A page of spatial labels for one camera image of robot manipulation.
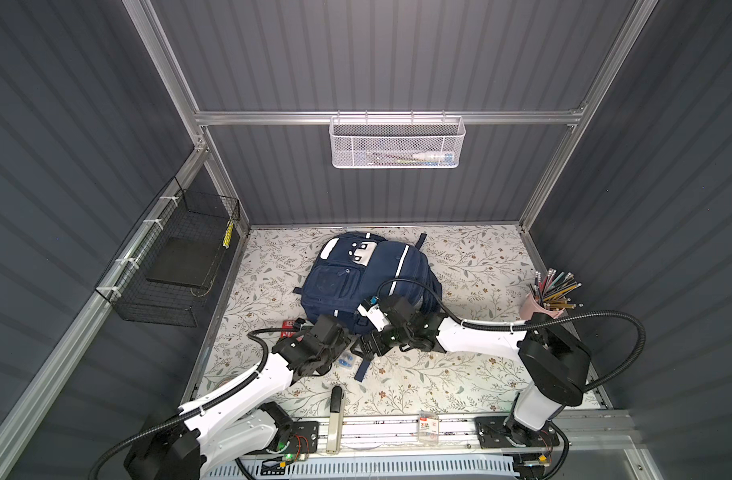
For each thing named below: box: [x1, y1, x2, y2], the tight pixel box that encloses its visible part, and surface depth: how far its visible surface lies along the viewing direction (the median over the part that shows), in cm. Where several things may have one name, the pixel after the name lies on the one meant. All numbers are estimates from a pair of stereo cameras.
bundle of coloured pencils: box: [530, 268, 582, 311], surface depth 88 cm
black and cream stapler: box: [326, 386, 344, 455], surface depth 74 cm
